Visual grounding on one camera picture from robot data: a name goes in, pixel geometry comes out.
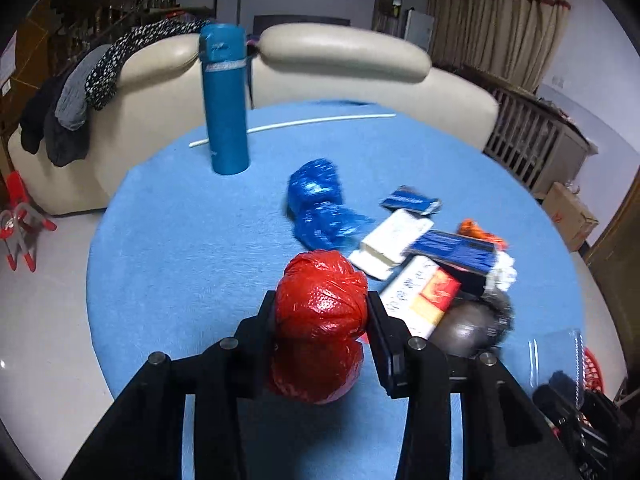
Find red yellow white medicine box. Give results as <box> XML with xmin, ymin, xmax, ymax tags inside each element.
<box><xmin>381</xmin><ymin>255</ymin><xmax>460</xmax><ymax>339</ymax></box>

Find red plastic bag ball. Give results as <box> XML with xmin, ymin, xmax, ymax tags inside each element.
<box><xmin>269</xmin><ymin>250</ymin><xmax>368</xmax><ymax>405</ymax></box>

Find black plastic bag ball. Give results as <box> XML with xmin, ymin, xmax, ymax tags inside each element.
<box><xmin>428</xmin><ymin>290</ymin><xmax>514</xmax><ymax>358</ymax></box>

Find dark blue medicine box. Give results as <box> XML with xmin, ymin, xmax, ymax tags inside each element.
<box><xmin>405</xmin><ymin>230</ymin><xmax>497</xmax><ymax>278</ymax></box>

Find orange plastic wrapper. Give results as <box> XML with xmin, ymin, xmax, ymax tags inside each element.
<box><xmin>457</xmin><ymin>219</ymin><xmax>509</xmax><ymax>252</ymax></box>

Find small blue wrapper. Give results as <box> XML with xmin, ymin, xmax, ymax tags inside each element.
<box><xmin>381</xmin><ymin>185</ymin><xmax>442</xmax><ymax>217</ymax></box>

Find blue plastic bag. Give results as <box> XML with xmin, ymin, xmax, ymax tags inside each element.
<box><xmin>286</xmin><ymin>158</ymin><xmax>373</xmax><ymax>250</ymax></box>

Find red plastic basket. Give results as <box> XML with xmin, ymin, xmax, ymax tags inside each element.
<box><xmin>584</xmin><ymin>348</ymin><xmax>604</xmax><ymax>393</ymax></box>

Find white flat box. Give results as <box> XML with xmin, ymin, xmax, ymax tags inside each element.
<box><xmin>347</xmin><ymin>209</ymin><xmax>434</xmax><ymax>281</ymax></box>

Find blue round table mat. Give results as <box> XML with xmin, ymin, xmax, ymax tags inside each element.
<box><xmin>87</xmin><ymin>102</ymin><xmax>584</xmax><ymax>394</ymax></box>

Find white crumpled plastic bag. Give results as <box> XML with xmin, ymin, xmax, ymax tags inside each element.
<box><xmin>485</xmin><ymin>250</ymin><xmax>518</xmax><ymax>292</ymax></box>

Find white thin rod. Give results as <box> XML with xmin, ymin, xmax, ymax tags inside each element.
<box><xmin>188</xmin><ymin>113</ymin><xmax>397</xmax><ymax>148</ymax></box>

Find cardboard box on floor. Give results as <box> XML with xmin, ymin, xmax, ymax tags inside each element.
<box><xmin>541</xmin><ymin>182</ymin><xmax>599</xmax><ymax>252</ymax></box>

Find wooden baby crib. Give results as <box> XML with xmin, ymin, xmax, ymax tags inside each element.
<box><xmin>456</xmin><ymin>65</ymin><xmax>596</xmax><ymax>200</ymax></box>

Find red grey folding stand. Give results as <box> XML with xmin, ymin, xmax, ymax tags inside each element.
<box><xmin>1</xmin><ymin>171</ymin><xmax>58</xmax><ymax>273</ymax></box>

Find cream leather sofa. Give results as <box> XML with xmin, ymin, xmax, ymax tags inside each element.
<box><xmin>8</xmin><ymin>23</ymin><xmax>499</xmax><ymax>214</ymax></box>

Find blue thermos bottle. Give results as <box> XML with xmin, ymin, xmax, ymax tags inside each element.
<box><xmin>198</xmin><ymin>23</ymin><xmax>250</xmax><ymax>176</ymax></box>

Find black white dotted cloth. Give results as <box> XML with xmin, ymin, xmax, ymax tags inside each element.
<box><xmin>85</xmin><ymin>18</ymin><xmax>208</xmax><ymax>110</ymax></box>

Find white air conditioner unit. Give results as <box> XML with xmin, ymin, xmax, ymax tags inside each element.
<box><xmin>402</xmin><ymin>8</ymin><xmax>435</xmax><ymax>52</ymax></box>

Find beige curtain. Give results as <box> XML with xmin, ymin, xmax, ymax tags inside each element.
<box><xmin>426</xmin><ymin>0</ymin><xmax>572</xmax><ymax>92</ymax></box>

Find dark wooden shelf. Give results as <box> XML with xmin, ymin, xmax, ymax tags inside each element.
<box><xmin>28</xmin><ymin>0</ymin><xmax>213</xmax><ymax>77</ymax></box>

